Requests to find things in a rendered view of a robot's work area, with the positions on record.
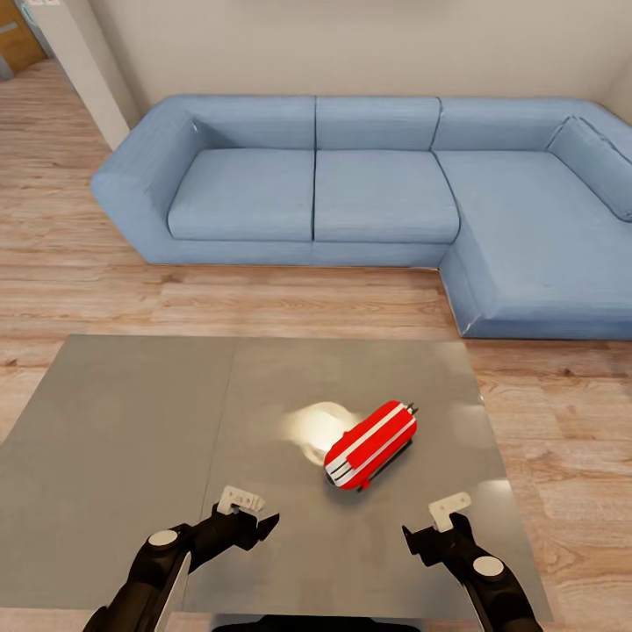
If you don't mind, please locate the radio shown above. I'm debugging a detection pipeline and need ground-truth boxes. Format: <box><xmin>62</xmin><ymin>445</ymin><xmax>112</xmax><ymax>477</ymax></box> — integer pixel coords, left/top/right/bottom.
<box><xmin>325</xmin><ymin>401</ymin><xmax>418</xmax><ymax>492</ymax></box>

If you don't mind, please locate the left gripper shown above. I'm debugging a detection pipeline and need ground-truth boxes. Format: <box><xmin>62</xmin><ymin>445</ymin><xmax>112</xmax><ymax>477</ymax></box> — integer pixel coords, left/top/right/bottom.
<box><xmin>198</xmin><ymin>502</ymin><xmax>280</xmax><ymax>562</ymax></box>

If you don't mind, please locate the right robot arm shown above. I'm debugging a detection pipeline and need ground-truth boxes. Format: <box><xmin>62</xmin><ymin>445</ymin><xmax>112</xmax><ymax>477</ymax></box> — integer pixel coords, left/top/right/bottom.
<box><xmin>402</xmin><ymin>492</ymin><xmax>543</xmax><ymax>632</ymax></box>

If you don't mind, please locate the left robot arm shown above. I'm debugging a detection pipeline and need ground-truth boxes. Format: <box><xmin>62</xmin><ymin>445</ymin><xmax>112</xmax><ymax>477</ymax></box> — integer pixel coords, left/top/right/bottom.
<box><xmin>83</xmin><ymin>485</ymin><xmax>280</xmax><ymax>632</ymax></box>

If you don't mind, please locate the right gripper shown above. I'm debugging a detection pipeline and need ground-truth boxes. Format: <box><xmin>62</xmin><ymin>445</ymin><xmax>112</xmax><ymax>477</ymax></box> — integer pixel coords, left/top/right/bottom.
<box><xmin>402</xmin><ymin>514</ymin><xmax>477</xmax><ymax>571</ymax></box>

